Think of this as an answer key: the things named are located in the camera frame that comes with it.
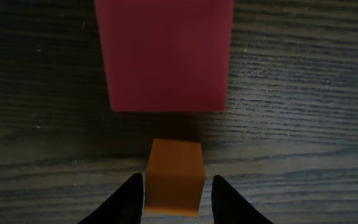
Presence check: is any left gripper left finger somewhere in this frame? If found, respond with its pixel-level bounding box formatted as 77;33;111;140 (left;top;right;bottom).
76;172;144;224

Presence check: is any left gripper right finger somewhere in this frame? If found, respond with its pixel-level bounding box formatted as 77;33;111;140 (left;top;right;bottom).
211;174;275;224

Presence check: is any orange cube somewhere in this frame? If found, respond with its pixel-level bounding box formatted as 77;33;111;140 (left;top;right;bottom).
144;138;206;218

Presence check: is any red cube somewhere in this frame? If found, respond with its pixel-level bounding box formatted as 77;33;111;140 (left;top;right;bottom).
93;0;234;113

